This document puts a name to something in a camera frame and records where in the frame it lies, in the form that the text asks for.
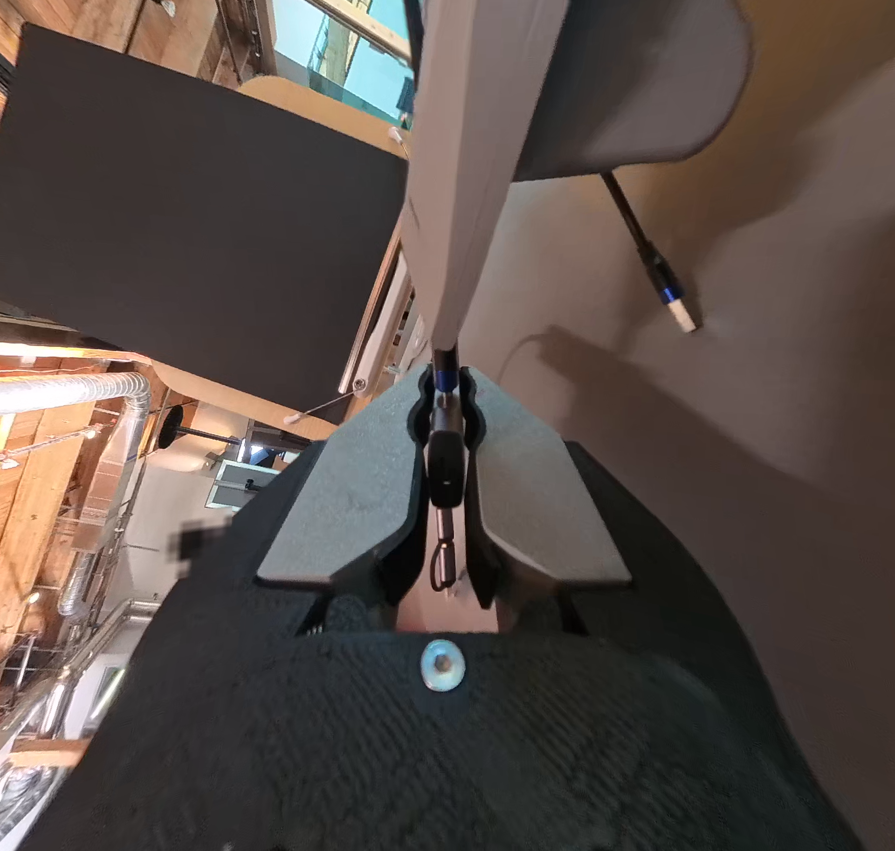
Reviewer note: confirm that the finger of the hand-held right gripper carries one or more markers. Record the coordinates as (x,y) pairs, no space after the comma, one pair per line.
(475,130)

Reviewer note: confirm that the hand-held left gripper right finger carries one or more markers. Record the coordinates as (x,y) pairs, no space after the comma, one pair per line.
(552,508)

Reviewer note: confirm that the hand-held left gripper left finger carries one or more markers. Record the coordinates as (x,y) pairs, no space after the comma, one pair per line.
(342,508)

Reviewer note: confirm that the grey panel on stand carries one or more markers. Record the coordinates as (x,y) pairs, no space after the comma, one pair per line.
(234,480)

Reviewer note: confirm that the black floor lamp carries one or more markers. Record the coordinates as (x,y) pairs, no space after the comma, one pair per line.
(170,426)

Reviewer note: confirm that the wooden book stand black panel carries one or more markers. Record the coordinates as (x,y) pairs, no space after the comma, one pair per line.
(175,200)

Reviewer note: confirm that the silver ceiling air duct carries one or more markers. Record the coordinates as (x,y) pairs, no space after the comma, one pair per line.
(70,391)

